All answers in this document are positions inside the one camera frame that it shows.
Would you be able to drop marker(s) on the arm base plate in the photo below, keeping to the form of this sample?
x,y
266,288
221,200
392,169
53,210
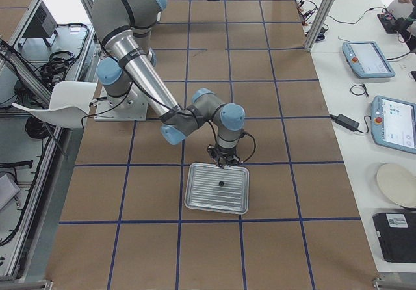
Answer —
x,y
129,107

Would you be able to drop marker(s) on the white round plate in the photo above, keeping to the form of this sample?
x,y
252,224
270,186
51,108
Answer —
x,y
397,184

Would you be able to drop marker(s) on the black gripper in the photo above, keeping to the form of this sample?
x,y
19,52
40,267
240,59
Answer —
x,y
225,154

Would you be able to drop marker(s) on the black power brick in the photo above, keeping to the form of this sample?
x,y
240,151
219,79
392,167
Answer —
x,y
345,122

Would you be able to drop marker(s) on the white plastic chair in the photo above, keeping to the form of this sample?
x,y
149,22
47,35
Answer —
x,y
69,104

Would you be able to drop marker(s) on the upper blue teach pendant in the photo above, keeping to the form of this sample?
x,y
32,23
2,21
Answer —
x,y
367,60

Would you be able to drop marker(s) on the aluminium frame post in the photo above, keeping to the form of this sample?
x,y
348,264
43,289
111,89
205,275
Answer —
x,y
314,31

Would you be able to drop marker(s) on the black flat box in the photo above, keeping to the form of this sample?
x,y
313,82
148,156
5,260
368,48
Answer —
x,y
396,236

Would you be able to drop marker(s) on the lower blue teach pendant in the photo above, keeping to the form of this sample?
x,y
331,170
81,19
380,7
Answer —
x,y
393,123

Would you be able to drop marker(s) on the blue teach pendant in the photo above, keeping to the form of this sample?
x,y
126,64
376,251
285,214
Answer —
x,y
367,60
393,123

